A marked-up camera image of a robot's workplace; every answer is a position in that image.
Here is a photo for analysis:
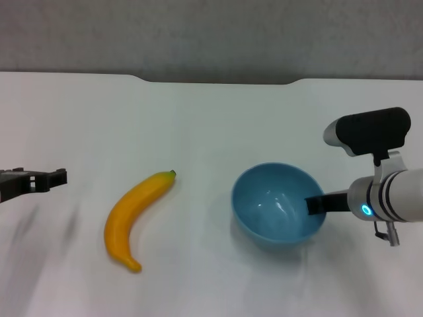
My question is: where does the yellow banana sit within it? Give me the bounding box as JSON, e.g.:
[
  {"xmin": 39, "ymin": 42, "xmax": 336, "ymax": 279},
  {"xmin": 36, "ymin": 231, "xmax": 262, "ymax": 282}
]
[{"xmin": 104, "ymin": 169, "xmax": 178, "ymax": 273}]

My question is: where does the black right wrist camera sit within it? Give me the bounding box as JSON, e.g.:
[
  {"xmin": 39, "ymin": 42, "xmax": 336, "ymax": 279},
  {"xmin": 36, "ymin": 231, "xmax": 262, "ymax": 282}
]
[{"xmin": 323, "ymin": 107, "xmax": 412, "ymax": 158}]

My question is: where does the grey right arm cable connector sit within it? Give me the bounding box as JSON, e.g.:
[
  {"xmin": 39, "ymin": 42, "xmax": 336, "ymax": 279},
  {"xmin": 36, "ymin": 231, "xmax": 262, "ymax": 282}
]
[{"xmin": 373, "ymin": 220, "xmax": 401, "ymax": 247}]

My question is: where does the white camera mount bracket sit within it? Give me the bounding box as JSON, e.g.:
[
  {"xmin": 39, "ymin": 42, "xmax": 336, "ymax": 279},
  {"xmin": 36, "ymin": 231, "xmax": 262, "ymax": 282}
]
[{"xmin": 373, "ymin": 150, "xmax": 406, "ymax": 182}]

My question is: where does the blue bowl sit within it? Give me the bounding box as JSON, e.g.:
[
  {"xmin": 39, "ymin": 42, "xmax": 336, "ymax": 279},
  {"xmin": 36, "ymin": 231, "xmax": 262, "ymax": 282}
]
[{"xmin": 230, "ymin": 162, "xmax": 328, "ymax": 252}]

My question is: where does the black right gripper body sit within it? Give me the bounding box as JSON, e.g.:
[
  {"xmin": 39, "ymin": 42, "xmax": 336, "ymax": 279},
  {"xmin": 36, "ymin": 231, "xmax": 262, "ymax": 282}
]
[{"xmin": 325, "ymin": 188, "xmax": 350, "ymax": 214}]

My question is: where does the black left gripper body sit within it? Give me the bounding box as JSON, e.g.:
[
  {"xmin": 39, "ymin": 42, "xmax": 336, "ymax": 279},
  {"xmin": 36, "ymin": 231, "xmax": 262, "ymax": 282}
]
[{"xmin": 0, "ymin": 168, "xmax": 37, "ymax": 203}]

